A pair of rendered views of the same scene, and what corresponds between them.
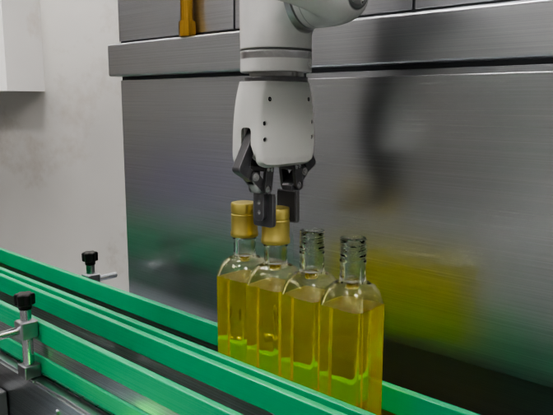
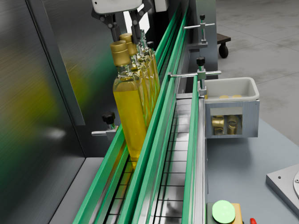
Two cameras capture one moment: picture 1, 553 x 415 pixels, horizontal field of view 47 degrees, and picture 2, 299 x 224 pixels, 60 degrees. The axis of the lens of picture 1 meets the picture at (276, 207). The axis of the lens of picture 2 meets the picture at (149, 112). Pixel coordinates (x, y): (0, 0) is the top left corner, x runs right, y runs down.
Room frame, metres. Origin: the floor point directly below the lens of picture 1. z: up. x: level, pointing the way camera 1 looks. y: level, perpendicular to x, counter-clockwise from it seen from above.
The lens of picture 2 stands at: (1.01, 0.53, 1.46)
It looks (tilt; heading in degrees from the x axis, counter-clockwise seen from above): 30 degrees down; 243
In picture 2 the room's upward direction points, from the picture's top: 11 degrees counter-clockwise
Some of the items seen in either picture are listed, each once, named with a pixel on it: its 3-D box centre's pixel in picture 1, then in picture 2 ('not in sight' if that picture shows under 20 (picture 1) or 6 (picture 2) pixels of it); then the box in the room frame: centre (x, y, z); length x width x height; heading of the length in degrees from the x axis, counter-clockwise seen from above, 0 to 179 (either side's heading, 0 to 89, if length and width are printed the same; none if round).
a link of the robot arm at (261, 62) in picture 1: (276, 64); not in sight; (0.76, 0.00, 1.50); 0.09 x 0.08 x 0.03; 137
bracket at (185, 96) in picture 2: not in sight; (191, 103); (0.53, -0.10, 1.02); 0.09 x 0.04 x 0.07; 137
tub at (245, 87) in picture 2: not in sight; (224, 98); (0.36, -0.10, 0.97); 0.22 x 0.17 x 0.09; 137
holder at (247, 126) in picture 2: not in sight; (217, 109); (0.38, -0.12, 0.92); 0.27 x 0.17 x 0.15; 137
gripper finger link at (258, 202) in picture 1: (257, 199); (139, 26); (0.74, 0.02, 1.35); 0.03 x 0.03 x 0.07; 47
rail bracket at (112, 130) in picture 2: not in sight; (106, 137); (0.87, 0.01, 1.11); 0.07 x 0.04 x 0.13; 137
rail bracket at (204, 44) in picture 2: not in sight; (199, 37); (0.08, -0.55, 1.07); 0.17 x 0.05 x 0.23; 137
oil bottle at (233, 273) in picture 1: (245, 332); (134, 115); (0.80, 0.04, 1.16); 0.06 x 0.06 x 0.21; 48
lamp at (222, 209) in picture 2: not in sight; (223, 211); (0.76, 0.27, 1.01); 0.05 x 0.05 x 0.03
